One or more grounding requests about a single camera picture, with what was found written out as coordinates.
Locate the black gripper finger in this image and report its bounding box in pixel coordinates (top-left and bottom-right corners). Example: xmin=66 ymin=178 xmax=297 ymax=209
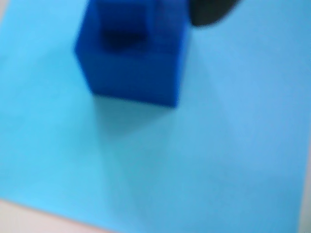
xmin=189 ymin=0 xmax=241 ymax=27

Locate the small blue cube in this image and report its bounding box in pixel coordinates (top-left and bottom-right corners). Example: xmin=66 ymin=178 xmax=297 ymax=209
xmin=73 ymin=0 xmax=191 ymax=109

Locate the tiny blue cube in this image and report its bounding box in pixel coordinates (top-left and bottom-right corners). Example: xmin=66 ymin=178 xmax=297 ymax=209
xmin=96 ymin=0 xmax=156 ymax=53

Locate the blue paper square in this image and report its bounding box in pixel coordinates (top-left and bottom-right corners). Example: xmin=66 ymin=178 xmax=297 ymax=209
xmin=0 ymin=0 xmax=311 ymax=233

